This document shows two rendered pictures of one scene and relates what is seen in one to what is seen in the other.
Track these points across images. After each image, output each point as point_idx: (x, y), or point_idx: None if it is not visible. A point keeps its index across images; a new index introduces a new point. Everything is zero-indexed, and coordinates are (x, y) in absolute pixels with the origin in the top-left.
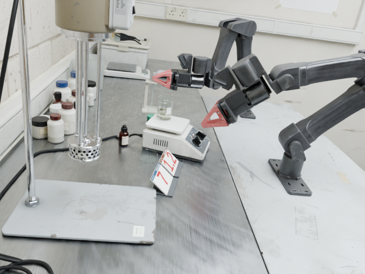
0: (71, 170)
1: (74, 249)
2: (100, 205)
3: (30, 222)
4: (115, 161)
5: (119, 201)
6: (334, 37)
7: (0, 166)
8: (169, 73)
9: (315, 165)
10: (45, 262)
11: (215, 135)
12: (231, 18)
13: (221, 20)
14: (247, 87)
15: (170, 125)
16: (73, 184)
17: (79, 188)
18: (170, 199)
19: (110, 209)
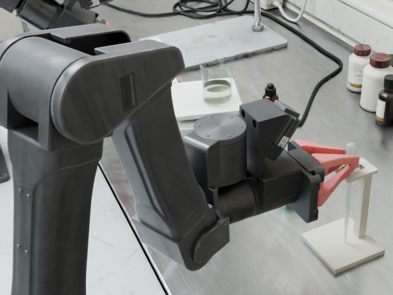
0: (276, 64)
1: (193, 26)
2: (204, 44)
3: (239, 22)
4: (245, 89)
5: (190, 50)
6: None
7: (345, 45)
8: (297, 139)
9: None
10: (200, 16)
11: (127, 213)
12: (124, 52)
13: (171, 46)
14: (55, 0)
15: (193, 89)
16: (248, 48)
17: (238, 47)
18: None
19: (192, 44)
